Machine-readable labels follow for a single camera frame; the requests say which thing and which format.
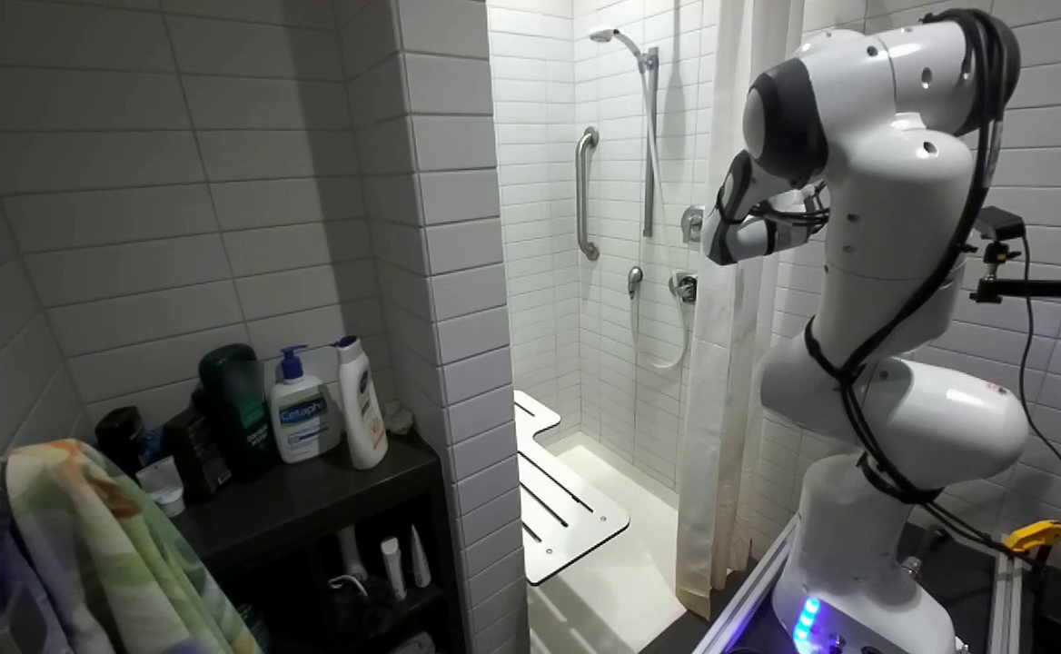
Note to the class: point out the white shower curtain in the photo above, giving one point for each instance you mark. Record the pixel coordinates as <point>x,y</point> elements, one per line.
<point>739,464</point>

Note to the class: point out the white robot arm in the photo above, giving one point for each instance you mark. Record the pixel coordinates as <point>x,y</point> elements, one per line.
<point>882,146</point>

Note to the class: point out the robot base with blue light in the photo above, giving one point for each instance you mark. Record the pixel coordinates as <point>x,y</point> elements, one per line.
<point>835,588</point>

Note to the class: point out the chrome shower valve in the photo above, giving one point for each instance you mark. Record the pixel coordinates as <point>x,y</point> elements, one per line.
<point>684,288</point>

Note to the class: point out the white folding shower seat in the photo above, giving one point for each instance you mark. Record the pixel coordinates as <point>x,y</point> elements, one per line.
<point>563,512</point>

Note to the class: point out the chrome shower head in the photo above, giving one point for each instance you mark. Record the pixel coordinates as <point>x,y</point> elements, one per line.
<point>611,35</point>

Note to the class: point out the tall white bottle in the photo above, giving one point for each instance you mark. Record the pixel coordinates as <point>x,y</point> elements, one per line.
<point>360,411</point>

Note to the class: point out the chrome grab bar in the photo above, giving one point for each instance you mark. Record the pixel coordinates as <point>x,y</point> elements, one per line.
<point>583,152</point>

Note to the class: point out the white pump lotion bottle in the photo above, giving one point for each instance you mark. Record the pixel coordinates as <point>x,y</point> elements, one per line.
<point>300,407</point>

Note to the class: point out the white tube on shelf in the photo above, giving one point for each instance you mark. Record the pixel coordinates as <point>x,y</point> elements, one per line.
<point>394,569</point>

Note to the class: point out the black storage shelf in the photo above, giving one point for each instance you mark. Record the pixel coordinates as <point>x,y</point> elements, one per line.
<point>274,548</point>

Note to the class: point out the dark green bottle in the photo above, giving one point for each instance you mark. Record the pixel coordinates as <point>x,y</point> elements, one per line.
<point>238,407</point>

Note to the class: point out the black small container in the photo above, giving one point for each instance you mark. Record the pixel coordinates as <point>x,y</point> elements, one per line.
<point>123,436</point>

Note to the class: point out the colourful towel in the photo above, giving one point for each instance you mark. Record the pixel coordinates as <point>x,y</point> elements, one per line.
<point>99,564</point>

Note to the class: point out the yellow clamp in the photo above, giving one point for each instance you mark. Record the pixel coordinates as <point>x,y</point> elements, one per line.
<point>1031,536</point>

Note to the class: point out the chrome shower slide rail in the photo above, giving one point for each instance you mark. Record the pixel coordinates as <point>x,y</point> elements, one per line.
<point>650,74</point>

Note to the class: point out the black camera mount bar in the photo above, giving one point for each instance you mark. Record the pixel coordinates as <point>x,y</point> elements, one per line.
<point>1008,239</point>

